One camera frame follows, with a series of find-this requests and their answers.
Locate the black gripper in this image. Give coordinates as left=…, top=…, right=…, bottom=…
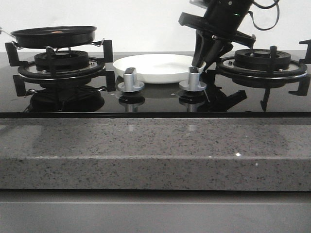
left=178, top=0, right=256, bottom=71

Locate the white round plate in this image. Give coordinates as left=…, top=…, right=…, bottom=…
left=113, top=54, right=193, bottom=84

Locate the black frying pan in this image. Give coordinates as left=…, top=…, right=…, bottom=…
left=9, top=26, right=97, bottom=49

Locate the black right gas burner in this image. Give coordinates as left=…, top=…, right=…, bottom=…
left=233, top=49, right=291, bottom=71

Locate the black gas burner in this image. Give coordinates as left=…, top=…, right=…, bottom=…
left=233, top=49, right=291, bottom=71
left=34, top=50, right=89, bottom=72

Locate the silver right stove knob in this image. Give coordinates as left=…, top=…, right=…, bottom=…
left=179, top=67, right=207, bottom=92

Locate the silver stove knob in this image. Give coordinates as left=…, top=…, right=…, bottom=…
left=179, top=67, right=207, bottom=92
left=118, top=67, right=144, bottom=93

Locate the black right pan support grate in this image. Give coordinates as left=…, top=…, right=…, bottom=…
left=202, top=40, right=311, bottom=113

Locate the black pan support grate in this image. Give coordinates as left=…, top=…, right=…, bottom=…
left=202, top=40, right=311, bottom=113
left=5, top=40, right=114, bottom=96

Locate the silver left stove knob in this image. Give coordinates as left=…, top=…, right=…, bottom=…
left=118, top=67, right=144, bottom=93

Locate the black left pan support grate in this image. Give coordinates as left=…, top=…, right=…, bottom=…
left=5, top=40, right=114, bottom=96

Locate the black left gas burner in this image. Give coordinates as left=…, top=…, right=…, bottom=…
left=34, top=50, right=89, bottom=72

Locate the black glass gas stove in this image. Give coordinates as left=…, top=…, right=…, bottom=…
left=0, top=52, right=311, bottom=118

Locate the grey cabinet front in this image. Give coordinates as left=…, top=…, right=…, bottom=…
left=0, top=191, right=311, bottom=233

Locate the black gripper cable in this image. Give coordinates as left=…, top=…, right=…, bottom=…
left=247, top=0, right=280, bottom=31

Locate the wire pan support stand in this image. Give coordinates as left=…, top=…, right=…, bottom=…
left=11, top=38, right=105, bottom=50

